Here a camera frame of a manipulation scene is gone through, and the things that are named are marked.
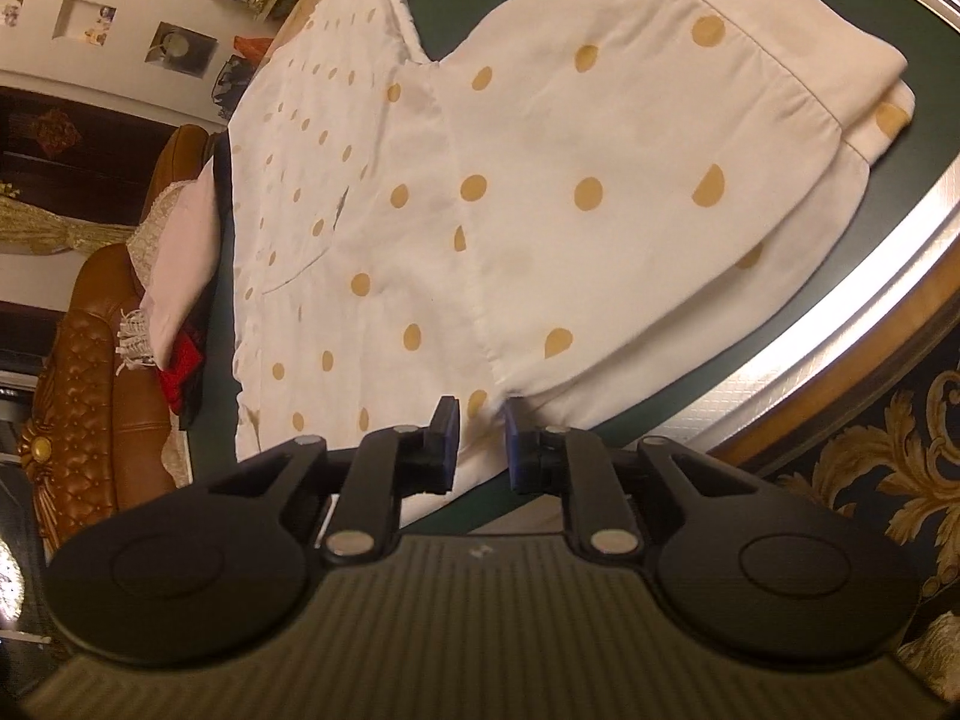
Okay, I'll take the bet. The white polka dot garment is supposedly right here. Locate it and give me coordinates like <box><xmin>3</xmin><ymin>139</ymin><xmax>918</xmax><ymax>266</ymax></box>
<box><xmin>228</xmin><ymin>0</ymin><xmax>914</xmax><ymax>493</ymax></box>

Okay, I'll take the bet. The black garment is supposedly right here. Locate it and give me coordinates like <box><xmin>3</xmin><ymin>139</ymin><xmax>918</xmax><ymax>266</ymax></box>
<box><xmin>179</xmin><ymin>132</ymin><xmax>235</xmax><ymax>431</ymax></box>

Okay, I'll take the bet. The red garment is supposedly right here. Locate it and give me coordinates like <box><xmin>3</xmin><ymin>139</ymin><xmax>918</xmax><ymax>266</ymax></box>
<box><xmin>156</xmin><ymin>328</ymin><xmax>205</xmax><ymax>415</ymax></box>

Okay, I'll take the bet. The pink garment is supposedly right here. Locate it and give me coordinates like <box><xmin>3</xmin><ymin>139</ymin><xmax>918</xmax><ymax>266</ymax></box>
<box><xmin>140</xmin><ymin>160</ymin><xmax>221</xmax><ymax>369</ymax></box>

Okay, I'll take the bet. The beige lace sofa cover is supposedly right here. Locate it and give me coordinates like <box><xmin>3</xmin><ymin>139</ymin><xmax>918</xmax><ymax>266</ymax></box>
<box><xmin>116</xmin><ymin>181</ymin><xmax>192</xmax><ymax>488</ymax></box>

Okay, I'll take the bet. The brown leather sofa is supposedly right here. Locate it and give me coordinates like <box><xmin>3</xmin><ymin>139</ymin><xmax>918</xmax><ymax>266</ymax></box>
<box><xmin>17</xmin><ymin>122</ymin><xmax>217</xmax><ymax>553</ymax></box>

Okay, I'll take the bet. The black floor fan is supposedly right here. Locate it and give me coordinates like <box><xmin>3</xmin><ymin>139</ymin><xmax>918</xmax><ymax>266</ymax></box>
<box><xmin>212</xmin><ymin>54</ymin><xmax>256</xmax><ymax>121</ymax></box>

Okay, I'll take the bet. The dark wooden door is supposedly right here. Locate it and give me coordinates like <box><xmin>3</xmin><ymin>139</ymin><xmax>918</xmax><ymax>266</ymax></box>
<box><xmin>2</xmin><ymin>86</ymin><xmax>217</xmax><ymax>226</ymax></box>

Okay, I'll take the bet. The orange plastic bag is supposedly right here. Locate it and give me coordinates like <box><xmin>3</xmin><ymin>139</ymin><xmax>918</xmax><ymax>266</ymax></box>
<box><xmin>233</xmin><ymin>36</ymin><xmax>274</xmax><ymax>68</ymax></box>

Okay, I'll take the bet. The gold curtain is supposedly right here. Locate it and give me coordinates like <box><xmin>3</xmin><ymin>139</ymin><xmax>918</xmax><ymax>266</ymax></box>
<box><xmin>0</xmin><ymin>182</ymin><xmax>135</xmax><ymax>257</ymax></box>

